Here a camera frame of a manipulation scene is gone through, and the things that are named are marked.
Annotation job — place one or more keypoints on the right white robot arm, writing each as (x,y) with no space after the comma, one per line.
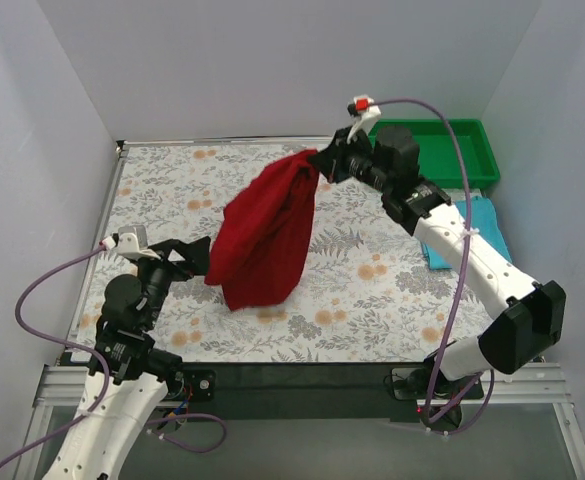
(527,316)

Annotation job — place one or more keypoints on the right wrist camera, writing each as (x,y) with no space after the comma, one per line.
(364,114)

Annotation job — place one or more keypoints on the folded turquoise t-shirt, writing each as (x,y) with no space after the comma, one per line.
(484,219)

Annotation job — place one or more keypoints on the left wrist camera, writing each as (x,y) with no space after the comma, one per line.
(130,242)

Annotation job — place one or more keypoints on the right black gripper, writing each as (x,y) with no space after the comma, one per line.
(341,153)

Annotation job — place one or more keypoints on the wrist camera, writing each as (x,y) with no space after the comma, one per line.
(130,242)
(364,114)

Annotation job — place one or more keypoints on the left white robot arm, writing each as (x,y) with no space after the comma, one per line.
(127,375)

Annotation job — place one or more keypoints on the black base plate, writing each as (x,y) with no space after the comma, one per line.
(303,391)

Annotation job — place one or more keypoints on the red t-shirt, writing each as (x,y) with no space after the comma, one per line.
(259,254)

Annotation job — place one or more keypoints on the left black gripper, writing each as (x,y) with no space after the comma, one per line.
(170,261)

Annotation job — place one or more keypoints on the floral patterned table mat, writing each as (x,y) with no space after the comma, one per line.
(366,293)

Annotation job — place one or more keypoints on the green plastic tray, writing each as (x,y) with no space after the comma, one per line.
(438,160)

